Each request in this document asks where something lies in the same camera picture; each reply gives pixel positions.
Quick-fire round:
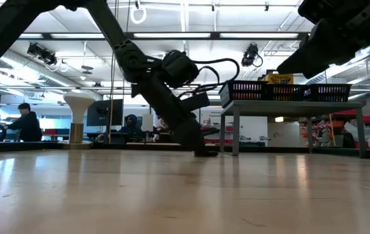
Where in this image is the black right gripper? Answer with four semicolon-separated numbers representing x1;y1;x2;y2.
276;0;370;79

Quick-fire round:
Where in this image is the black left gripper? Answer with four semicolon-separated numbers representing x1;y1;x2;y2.
131;76;207;154

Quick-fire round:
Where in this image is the black plastic mesh basket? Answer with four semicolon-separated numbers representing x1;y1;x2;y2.
304;83;353;103
218;80;270;108
267;83;311;102

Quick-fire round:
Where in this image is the yellow green markers box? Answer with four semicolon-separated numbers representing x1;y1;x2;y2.
264;73;295;85

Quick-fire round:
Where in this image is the person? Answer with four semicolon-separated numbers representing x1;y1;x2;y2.
121;113;146;138
4;102;43;142

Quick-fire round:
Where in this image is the grey perforated metal shelf riser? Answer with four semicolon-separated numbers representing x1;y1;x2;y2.
219;99;367;159

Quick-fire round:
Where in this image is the shelving with red bins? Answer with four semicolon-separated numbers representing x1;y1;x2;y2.
298;110;370;149

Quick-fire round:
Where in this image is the black computer monitor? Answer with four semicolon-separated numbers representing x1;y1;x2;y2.
86;99;124;127

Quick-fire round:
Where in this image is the white mushroom table lamp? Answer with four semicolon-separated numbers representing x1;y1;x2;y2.
57;92;97;150

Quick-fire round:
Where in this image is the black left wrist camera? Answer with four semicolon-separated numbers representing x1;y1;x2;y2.
181;92;211;112

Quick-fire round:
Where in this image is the black ceiling camera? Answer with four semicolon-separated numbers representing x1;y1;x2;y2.
26;42;59;67
241;43;263;68

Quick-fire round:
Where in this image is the yellow hanging cable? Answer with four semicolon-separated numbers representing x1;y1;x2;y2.
108;0;120;144

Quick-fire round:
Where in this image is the white hanging ring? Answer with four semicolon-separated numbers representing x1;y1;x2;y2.
129;5;148;25

